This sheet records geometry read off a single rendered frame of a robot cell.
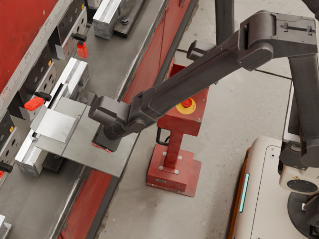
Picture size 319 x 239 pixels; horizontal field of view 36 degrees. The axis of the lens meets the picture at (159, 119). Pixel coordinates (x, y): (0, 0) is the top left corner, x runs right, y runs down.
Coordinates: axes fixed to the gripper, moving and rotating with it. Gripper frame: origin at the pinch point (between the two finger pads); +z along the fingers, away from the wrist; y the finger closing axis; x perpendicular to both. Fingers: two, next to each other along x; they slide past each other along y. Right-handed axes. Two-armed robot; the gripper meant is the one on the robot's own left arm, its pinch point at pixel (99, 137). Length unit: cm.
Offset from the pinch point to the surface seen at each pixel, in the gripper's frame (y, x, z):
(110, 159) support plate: 4.2, 5.8, 0.0
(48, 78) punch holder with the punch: -2.4, -22.1, -10.9
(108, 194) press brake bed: -14, 43, 89
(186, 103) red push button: -32.7, 27.0, 10.6
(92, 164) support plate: 7.6, 2.2, 2.0
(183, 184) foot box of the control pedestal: -29, 68, 68
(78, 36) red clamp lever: -16.3, -20.9, -13.3
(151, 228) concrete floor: -6, 67, 81
